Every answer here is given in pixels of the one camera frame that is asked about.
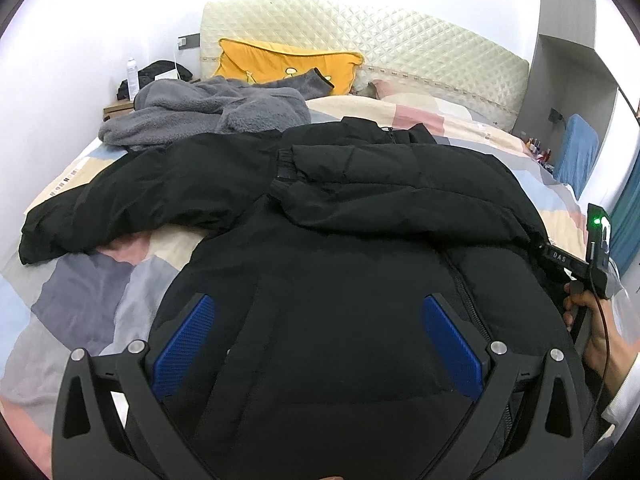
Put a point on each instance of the black wall outlet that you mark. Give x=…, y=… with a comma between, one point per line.
x=556, y=115

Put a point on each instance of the blue cloth on chair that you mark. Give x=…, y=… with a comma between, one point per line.
x=577, y=155

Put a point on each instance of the grey wall switch panel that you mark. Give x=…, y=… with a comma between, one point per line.
x=189, y=41

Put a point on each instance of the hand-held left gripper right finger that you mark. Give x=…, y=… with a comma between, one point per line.
x=450, y=345

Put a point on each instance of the grey wardrobe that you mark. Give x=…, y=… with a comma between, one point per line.
x=565, y=70

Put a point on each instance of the cream quilted headboard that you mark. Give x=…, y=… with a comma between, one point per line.
x=400, y=35

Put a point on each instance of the pink checked pillow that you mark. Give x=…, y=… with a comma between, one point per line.
x=395, y=89

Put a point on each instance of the blue curtain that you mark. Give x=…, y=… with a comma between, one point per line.
x=627, y=215

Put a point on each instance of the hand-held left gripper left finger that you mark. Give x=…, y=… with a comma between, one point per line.
x=182, y=345

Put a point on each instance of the person's right hand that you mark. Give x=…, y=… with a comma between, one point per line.
x=602, y=330

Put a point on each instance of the checked pastel quilt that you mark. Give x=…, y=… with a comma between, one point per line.
x=75, y=285

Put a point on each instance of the yellow pillow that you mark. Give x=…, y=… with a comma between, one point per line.
x=280, y=60

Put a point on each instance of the white tablet device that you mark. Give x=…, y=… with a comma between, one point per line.
x=167, y=76

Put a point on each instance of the grey fleece garment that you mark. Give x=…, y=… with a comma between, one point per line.
x=200, y=105

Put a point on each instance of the wooden nightstand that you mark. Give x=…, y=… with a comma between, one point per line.
x=117, y=108

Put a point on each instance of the cluster of small bottles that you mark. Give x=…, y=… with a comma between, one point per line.
x=539, y=150

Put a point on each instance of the black bag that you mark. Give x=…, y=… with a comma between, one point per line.
x=160, y=69

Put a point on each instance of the person's right forearm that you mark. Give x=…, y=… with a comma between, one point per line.
x=625, y=390

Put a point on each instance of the black puffer jacket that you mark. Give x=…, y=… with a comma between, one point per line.
x=325, y=260

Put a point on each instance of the white spray bottle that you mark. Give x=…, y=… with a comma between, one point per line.
x=132, y=77

